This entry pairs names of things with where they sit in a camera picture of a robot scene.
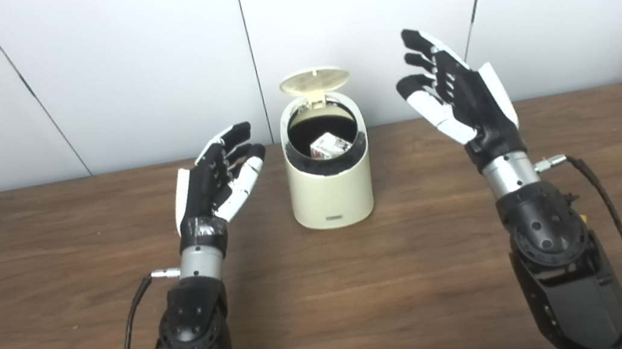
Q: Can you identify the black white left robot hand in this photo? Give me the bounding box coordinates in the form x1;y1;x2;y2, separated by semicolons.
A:
162;119;280;260

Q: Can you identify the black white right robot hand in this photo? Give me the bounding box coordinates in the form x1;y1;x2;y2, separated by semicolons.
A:
388;14;530;184

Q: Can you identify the white green milk carton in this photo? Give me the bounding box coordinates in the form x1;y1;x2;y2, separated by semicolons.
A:
309;129;354;161

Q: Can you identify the cream round bin lid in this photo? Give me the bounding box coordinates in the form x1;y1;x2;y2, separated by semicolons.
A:
277;63;354;112

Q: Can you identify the cream-colored bin body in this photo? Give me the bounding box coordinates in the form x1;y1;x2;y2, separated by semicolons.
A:
275;87;380;234

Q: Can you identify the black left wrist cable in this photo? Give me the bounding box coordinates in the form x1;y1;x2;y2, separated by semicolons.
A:
99;266;192;349

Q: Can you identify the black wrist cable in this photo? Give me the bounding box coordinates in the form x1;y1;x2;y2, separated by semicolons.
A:
99;266;192;349
533;145;622;349

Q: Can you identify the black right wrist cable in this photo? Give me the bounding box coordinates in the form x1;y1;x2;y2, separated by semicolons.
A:
533;145;622;349

